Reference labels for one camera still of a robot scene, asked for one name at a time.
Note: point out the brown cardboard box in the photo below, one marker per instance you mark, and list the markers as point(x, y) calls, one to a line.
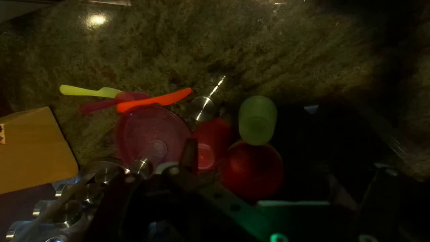
point(32, 148)

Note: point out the lime green plastic cup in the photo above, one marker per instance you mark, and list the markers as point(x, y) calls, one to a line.
point(257, 117)

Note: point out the yellow-green plastic utensil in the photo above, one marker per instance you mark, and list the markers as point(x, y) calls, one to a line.
point(85, 92)

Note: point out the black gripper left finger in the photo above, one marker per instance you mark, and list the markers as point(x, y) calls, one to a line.
point(220, 199)

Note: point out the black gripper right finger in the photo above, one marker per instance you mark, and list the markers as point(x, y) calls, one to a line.
point(395, 210)

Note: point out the orange plastic utensil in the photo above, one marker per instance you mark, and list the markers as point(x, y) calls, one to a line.
point(153, 101)

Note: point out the dark red plastic utensil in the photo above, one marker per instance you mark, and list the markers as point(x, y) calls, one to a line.
point(102, 105)

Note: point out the magenta plastic cup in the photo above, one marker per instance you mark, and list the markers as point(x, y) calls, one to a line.
point(214, 135)

